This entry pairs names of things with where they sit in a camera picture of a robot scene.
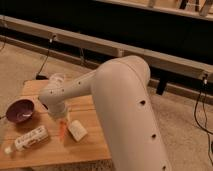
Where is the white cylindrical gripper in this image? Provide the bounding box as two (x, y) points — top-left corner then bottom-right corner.
(48, 103), (68, 120)

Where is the orange carrot-like pepper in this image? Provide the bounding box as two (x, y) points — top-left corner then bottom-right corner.
(59, 120), (67, 141)

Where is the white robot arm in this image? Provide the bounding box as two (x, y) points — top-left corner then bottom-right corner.
(39, 55), (172, 171)

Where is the white ceramic cup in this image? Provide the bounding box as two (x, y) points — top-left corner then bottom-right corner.
(49, 73), (66, 86)

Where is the white sponge block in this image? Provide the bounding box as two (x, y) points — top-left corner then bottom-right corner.
(68, 120), (88, 142)

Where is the purple bowl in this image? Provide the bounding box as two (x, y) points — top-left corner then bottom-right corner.
(6, 99), (34, 124)

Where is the wooden table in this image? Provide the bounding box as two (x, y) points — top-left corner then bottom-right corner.
(0, 80), (111, 169)

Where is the small clear glass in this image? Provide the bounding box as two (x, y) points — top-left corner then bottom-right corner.
(4, 144), (16, 156)

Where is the grey metal rail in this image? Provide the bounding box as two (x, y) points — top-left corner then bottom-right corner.
(0, 15), (213, 82)

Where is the black cable on right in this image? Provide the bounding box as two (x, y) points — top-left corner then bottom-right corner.
(193, 74), (213, 164)

